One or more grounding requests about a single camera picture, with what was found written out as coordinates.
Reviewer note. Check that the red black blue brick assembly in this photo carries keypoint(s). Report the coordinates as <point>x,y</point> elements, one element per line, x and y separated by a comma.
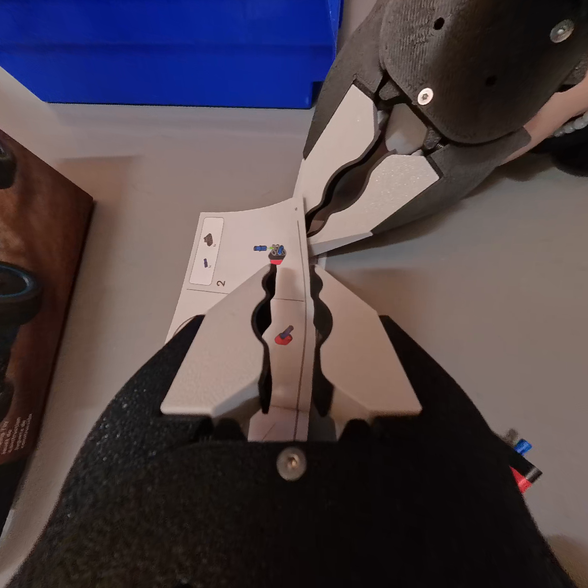
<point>526,477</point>

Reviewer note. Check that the person's right hand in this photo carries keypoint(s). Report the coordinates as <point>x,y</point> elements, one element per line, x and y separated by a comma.
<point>569,103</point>

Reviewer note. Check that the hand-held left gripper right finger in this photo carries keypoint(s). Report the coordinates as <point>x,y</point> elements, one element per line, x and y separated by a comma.
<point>367,363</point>

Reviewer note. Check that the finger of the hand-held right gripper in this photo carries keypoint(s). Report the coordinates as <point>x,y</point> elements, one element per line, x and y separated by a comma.
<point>342,133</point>
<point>399,193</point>

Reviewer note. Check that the blue plastic bin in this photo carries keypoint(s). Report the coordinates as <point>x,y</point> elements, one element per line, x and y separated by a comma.
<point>160,50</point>

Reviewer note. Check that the toy buggy set box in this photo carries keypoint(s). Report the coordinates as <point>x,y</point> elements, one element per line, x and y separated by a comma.
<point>41,239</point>

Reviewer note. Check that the instruction booklet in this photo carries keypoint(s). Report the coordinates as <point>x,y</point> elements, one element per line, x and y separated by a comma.
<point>239,243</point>

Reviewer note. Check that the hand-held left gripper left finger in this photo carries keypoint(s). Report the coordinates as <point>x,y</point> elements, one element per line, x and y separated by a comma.
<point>216,363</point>

